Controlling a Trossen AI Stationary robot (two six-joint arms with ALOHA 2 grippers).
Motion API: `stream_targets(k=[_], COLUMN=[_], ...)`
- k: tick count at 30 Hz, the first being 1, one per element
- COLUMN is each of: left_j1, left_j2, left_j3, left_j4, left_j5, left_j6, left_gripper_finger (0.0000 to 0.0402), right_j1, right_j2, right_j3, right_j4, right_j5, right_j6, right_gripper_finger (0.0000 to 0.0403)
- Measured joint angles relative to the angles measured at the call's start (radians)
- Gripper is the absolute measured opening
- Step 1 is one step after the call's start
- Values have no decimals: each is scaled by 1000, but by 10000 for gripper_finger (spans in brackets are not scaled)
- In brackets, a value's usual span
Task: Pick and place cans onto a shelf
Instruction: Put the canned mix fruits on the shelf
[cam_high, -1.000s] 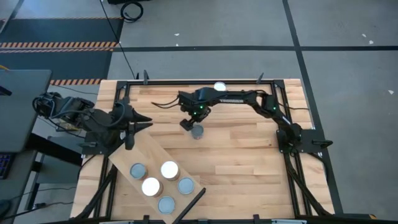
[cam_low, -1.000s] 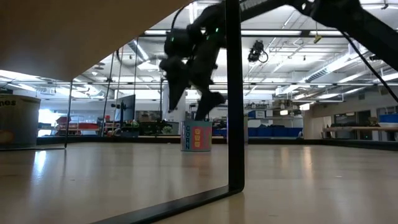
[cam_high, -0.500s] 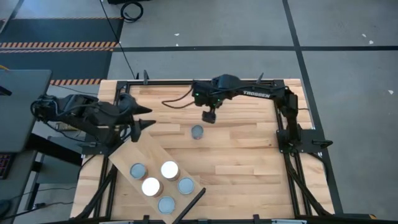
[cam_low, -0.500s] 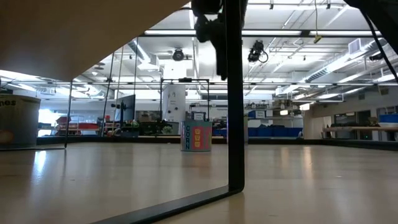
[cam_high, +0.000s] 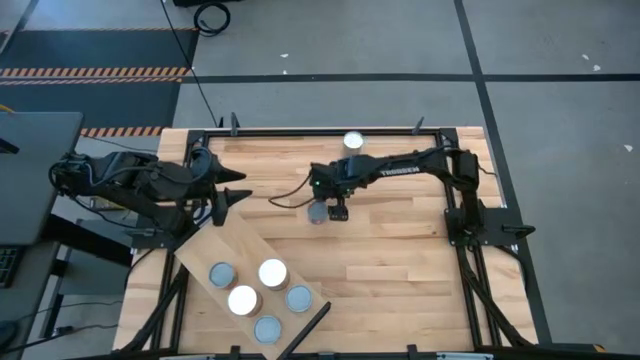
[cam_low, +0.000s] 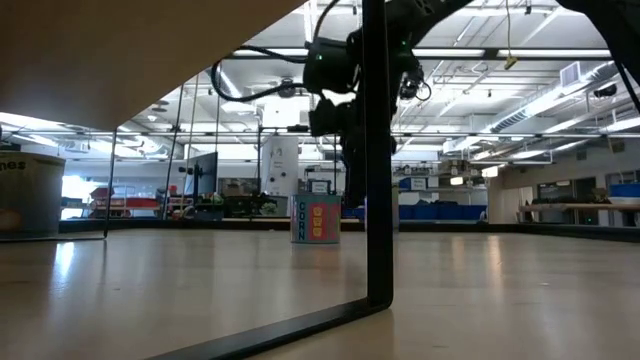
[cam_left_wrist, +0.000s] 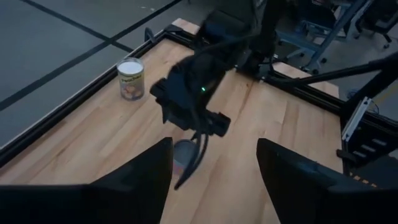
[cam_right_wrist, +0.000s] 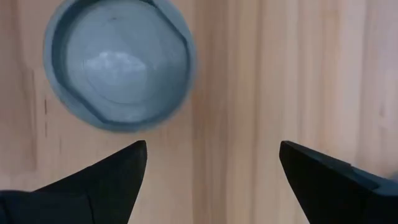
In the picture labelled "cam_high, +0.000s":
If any teal orange-slice print can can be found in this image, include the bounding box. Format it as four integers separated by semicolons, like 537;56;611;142
342;130;366;157

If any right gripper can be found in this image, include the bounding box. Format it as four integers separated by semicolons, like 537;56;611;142
309;165;357;222

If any white tomatoes label can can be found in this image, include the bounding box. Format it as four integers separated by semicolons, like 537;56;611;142
252;314;283;346

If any grey-lidded tin can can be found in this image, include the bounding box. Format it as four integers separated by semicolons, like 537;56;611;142
207;261;239;291
307;200;330;226

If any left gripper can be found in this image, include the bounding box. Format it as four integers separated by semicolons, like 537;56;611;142
185;147;253;226

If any black power cable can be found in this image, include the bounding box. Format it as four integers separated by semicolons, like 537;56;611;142
0;322;121;354

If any black coiled cable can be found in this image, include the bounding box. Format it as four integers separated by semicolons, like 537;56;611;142
192;1;232;38

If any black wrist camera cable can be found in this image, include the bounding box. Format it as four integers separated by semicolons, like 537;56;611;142
267;172;315;210

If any teal and orange labelled can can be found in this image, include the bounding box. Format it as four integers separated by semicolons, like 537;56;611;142
284;284;315;315

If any black keyboard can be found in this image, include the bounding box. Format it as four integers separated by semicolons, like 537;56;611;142
0;246;22;290

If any green polka-dot can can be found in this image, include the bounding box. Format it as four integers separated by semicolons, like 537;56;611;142
257;258;291;292

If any yellow corn label can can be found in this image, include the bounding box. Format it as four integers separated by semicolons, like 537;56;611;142
226;284;263;318

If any wooden shelf with black legs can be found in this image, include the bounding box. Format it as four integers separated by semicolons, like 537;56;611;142
172;207;333;360

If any black hazard-striped floor mat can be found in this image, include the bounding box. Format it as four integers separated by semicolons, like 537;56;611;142
0;25;200;139

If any long black floor cable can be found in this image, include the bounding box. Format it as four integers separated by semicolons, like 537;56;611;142
159;0;224;129

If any grey side desk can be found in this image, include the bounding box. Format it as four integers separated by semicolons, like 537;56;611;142
0;111;85;247

